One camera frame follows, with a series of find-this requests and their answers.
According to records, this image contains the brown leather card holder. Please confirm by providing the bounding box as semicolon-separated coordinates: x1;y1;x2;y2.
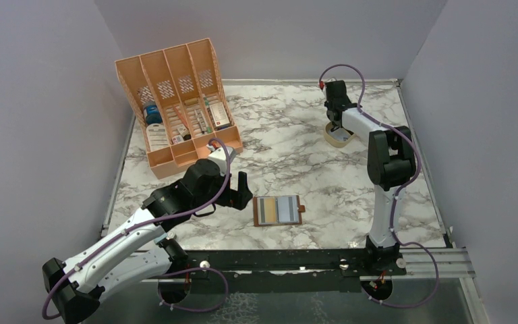
252;195;306;227

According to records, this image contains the orange plastic desk organizer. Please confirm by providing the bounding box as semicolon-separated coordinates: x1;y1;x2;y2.
115;38;243;179

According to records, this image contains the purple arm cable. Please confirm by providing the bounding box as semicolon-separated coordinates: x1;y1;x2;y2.
41;137;232;321
318;64;440;309

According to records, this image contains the black metal mounting rail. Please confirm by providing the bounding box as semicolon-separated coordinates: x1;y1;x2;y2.
161;248;406;294

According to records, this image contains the beige oval card tray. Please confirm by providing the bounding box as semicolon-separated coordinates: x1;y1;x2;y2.
323;123;354;148

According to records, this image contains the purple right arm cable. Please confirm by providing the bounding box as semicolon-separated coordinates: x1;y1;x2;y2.
318;64;440;309

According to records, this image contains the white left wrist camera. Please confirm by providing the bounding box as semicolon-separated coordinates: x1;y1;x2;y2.
207;144;237;176

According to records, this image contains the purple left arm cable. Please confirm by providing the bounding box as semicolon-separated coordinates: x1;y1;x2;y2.
41;137;232;321

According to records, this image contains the blue round tape roll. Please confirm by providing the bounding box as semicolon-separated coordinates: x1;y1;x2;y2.
143;103;163;126

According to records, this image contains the white label packet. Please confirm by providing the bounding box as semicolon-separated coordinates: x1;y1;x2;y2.
146;124;169;152

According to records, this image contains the white red card box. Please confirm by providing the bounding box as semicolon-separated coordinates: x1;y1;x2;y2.
209;102;231;130

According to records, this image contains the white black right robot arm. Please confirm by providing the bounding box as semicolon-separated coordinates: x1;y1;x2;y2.
319;80;417;275

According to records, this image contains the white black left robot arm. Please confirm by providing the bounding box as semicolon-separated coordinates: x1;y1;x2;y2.
41;153;253;323

